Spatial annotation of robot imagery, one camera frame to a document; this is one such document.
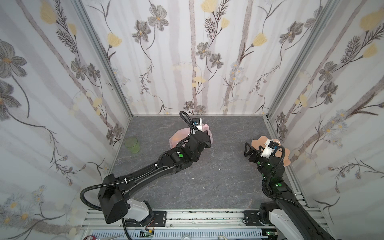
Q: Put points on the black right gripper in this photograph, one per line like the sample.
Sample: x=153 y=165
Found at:
x=255 y=152

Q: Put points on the white slotted cable duct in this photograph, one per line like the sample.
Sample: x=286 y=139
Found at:
x=202 y=234

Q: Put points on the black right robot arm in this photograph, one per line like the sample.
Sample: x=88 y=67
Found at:
x=284 y=211

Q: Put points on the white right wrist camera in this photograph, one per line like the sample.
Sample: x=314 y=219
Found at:
x=270 y=147

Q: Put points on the pink plastic bag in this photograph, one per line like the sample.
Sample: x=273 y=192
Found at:
x=183 y=133

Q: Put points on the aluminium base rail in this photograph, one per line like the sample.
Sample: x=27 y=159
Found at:
x=177 y=219

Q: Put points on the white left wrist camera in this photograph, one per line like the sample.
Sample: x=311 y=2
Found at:
x=197 y=124

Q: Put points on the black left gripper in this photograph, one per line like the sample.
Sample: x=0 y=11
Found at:
x=202 y=136

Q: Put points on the green translucent cup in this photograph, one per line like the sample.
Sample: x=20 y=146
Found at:
x=132 y=144

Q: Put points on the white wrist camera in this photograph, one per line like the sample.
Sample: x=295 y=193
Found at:
x=270 y=147
x=197 y=124

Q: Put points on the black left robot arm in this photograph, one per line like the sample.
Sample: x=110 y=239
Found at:
x=114 y=197

